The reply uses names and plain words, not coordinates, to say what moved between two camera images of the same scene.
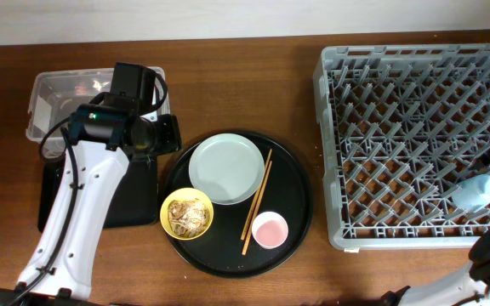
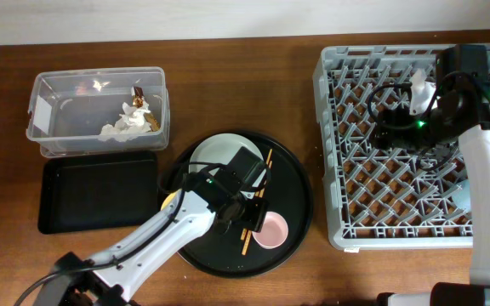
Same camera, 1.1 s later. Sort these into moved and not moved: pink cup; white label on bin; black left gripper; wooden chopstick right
Moved: black left gripper
Not moved: pink cup; white label on bin; wooden chopstick right
